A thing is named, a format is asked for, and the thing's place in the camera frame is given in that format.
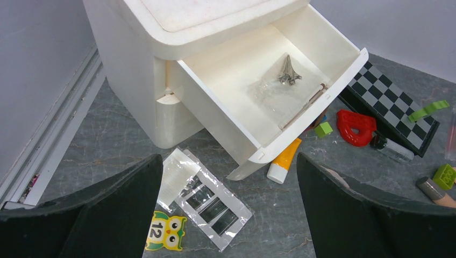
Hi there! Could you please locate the clear bag of hair clips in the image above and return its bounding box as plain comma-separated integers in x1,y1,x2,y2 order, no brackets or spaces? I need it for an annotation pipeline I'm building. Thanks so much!
247,53,325,117

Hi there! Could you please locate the white drawer organizer box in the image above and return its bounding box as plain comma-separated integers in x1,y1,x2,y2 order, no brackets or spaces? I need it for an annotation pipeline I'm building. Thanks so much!
83,1,368,181

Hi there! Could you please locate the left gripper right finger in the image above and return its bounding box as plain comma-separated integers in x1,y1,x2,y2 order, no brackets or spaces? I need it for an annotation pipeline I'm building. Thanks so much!
296,153,455,257

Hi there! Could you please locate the orange white cream tube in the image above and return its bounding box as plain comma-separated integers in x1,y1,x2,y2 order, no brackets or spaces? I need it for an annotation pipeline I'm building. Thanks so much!
266,138,302,184

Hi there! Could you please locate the small green cube block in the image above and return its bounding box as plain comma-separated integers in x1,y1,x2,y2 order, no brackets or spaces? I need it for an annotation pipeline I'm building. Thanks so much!
314,122,333,138

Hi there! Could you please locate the yellow owl number block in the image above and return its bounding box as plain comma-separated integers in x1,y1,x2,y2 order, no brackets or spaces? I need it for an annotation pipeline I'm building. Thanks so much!
145,211,187,252

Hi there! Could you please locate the clear vial black cap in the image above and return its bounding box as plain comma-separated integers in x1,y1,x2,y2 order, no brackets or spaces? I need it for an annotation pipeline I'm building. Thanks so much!
370,135,415,163

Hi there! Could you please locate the green lego brick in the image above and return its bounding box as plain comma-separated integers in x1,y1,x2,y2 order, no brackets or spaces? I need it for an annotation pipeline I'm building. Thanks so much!
432,164,455,190

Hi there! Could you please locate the red lego arch piece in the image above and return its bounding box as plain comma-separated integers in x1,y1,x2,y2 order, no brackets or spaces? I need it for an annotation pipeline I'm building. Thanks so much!
337,110,376,147

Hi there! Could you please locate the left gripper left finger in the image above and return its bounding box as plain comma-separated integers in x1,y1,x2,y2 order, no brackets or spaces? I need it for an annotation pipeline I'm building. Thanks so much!
1,154,163,257

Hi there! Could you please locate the green lego plate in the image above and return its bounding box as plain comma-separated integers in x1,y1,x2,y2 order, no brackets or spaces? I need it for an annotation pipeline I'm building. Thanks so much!
408,100,450,123

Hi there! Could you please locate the black grey checkerboard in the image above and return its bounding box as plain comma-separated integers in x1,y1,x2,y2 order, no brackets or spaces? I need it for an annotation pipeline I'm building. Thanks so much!
339,61,440,157

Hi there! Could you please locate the clear false eyelash case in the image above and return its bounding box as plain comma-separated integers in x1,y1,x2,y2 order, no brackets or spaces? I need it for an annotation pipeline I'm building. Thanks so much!
445,106,455,161

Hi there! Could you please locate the concealer tube grey cap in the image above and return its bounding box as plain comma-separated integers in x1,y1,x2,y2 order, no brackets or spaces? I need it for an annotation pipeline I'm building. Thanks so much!
416,176,455,208

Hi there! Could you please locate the blue red lego stack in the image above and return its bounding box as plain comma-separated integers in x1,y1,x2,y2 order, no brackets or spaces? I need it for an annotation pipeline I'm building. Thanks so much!
306,114,326,131

